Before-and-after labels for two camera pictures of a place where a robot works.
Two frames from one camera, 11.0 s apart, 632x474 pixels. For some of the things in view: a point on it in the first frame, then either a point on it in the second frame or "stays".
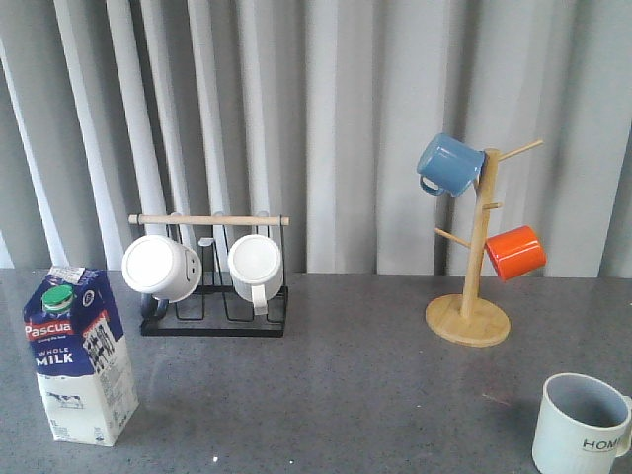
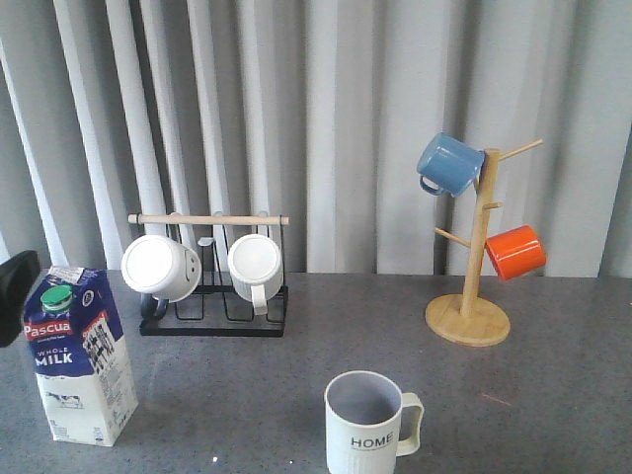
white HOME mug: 582,427 → 369,423
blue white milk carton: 81,359 stays
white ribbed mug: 256,267 stays
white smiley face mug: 162,267 stays
